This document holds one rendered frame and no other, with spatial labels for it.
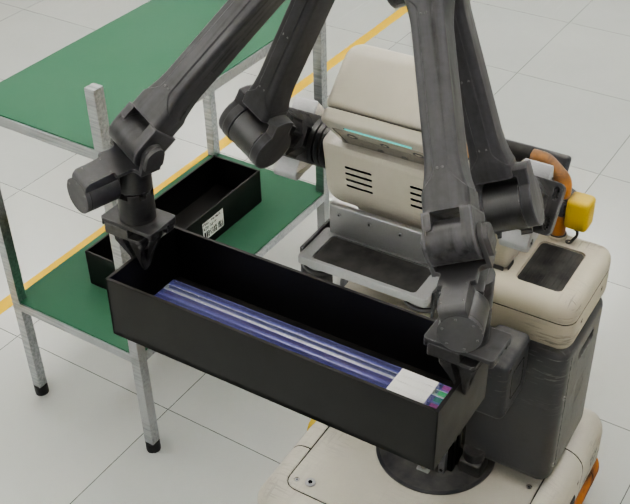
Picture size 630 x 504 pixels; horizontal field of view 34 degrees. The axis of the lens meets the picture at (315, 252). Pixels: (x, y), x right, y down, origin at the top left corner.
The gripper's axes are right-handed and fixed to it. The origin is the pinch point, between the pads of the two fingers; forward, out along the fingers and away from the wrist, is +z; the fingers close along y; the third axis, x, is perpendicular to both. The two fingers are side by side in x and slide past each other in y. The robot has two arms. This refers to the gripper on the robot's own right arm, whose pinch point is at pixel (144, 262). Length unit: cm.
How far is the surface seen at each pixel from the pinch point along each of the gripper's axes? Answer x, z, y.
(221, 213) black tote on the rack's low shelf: 97, 67, -59
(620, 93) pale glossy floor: 302, 104, -3
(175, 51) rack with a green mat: 89, 14, -64
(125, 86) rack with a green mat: 68, 14, -63
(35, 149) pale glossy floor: 146, 108, -188
